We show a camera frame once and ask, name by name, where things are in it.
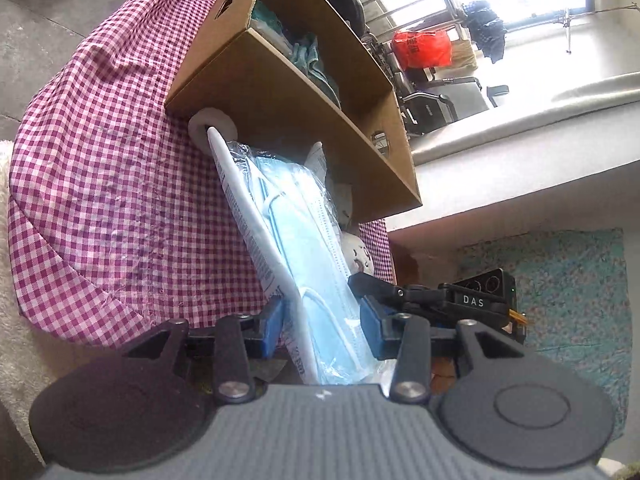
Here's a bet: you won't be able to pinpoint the pink plush toy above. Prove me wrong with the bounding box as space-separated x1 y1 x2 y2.
341 230 374 276

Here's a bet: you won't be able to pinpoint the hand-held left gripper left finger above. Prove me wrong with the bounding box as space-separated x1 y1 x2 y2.
117 295 285 406

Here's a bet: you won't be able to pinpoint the black padded seat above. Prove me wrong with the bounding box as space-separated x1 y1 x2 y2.
325 0 366 36

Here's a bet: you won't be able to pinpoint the pink checkered tablecloth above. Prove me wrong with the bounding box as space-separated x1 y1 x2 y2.
9 0 397 351

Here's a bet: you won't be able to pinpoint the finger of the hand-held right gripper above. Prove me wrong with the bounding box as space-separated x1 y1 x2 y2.
348 272 407 301

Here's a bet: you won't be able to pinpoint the teal floral cloth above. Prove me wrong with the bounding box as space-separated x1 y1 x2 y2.
460 230 634 456

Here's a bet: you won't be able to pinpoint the black wheelchair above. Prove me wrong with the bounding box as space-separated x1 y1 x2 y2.
395 72 511 136

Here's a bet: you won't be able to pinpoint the beige hanging cloth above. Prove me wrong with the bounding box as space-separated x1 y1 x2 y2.
450 40 479 69

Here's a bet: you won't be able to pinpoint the blue face mask pack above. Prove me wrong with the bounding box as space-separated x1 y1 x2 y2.
207 127 396 387

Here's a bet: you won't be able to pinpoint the red plastic bag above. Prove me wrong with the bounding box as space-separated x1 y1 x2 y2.
391 29 454 70

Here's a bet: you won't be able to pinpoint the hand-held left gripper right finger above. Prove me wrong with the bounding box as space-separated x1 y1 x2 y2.
359 296 537 406

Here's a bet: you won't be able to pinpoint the brown cardboard box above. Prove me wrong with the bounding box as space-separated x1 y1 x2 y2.
164 0 424 224

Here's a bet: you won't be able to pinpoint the teal checked towel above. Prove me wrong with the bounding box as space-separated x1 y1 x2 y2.
290 32 344 106

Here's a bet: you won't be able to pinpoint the dark blue hanging clothes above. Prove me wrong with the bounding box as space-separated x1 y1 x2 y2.
462 0 509 64

